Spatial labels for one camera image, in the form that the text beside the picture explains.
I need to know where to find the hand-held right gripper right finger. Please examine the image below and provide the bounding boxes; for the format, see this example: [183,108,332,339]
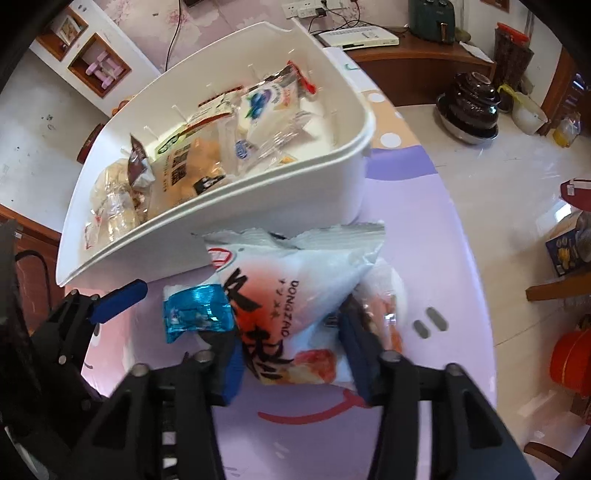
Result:
[339,298,533,480]

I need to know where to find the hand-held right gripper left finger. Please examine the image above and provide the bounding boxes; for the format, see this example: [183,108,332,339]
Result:
[74,335,245,480]

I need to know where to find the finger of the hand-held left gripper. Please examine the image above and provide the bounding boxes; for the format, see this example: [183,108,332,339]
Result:
[30,279,149,371]

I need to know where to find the shiny blue snack packet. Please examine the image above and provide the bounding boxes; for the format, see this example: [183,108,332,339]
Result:
[162,283,237,345]

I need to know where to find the large white red snack packet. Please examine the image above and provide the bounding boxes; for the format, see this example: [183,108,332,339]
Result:
[202,222,387,387]

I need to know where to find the white plastic storage bin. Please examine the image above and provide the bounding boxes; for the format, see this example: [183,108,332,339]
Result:
[55,21,378,288]

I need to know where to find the snacks inside bin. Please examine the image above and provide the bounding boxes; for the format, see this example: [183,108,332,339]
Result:
[81,46,500,480]

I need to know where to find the clear packet of pale bread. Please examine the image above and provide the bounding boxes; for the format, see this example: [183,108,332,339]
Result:
[84,158,149,250]

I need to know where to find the dark brown snack packet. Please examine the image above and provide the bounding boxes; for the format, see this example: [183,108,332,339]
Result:
[128,133,156,188]

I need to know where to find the tan packet with green label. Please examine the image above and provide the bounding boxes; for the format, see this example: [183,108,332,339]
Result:
[151,91,232,214]

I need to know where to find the wooden chair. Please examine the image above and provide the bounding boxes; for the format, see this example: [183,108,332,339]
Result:
[525,271,591,304]

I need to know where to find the red plastic stool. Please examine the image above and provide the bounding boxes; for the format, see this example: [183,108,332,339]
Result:
[549,322,591,389]

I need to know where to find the crumpled clear snack packet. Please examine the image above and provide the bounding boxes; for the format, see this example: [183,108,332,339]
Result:
[217,111,315,177]

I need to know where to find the pink dumbbell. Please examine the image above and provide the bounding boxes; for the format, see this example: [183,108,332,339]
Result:
[85,65,114,89]
[94,52,126,77]

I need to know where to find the blue printed cardboard box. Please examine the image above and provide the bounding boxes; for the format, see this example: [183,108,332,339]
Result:
[544,220,591,278]

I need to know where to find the white packet with blueberry print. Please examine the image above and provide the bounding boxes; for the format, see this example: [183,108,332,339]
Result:
[235,76,302,145]

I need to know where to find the framed picture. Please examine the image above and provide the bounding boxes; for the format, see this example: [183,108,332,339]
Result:
[54,16,78,45]

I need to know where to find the red white bag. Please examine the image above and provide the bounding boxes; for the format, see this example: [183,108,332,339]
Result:
[560,177,591,209]

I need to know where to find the brown stacked steamer pot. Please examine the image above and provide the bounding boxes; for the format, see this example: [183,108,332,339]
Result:
[436,71,502,145]

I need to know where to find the white yellow kettle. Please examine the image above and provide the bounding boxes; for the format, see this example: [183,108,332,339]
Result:
[498,83,551,136]

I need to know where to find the yellow oil bottle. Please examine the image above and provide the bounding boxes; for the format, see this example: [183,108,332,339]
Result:
[551,115,583,149]

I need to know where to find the wooden television cabinet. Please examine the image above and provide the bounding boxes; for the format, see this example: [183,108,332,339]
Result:
[345,27,498,89]

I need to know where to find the white flat set-top box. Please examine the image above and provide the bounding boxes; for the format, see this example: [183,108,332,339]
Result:
[318,26,400,50]

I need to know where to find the white paper sheet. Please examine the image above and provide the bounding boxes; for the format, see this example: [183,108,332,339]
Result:
[458,40,496,64]

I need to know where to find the wicker basket with red lid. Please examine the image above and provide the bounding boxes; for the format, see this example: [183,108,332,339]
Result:
[493,22,535,89]

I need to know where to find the dark green air fryer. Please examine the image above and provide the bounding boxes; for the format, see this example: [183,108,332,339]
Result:
[408,0,459,45]

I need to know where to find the black television cable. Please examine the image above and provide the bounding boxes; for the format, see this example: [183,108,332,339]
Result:
[165,0,185,72]

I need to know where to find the white wall sockets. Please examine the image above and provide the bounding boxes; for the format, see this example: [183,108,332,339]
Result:
[281,2,325,20]

